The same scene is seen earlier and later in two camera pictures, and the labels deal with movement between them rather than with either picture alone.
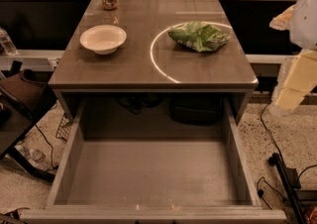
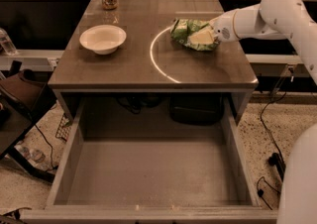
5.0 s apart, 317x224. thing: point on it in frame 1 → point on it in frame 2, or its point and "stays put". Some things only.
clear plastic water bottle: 7,43 stays put
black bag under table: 196,108 stays put
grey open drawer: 154,179 stays put
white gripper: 306,23 → 224,27
